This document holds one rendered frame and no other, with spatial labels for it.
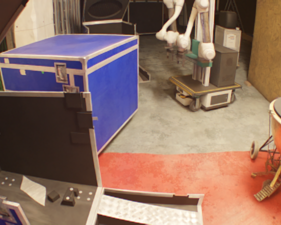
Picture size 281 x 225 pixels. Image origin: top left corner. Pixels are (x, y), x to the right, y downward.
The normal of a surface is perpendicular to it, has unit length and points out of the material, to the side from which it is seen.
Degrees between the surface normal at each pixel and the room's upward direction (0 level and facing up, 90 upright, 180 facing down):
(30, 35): 90
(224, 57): 90
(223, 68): 90
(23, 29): 90
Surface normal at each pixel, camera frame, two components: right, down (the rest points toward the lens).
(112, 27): 0.34, 0.44
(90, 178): -0.09, 0.47
